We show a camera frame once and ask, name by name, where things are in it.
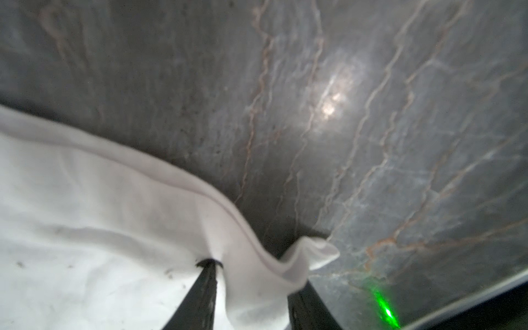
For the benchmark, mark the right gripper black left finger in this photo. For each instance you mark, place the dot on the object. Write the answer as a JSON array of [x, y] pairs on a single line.
[[197, 310]]

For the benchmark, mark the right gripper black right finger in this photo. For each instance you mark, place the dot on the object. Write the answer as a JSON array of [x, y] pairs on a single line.
[[308, 312]]

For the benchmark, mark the white tank top navy trim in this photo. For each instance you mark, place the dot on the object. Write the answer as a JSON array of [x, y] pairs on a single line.
[[96, 235]]

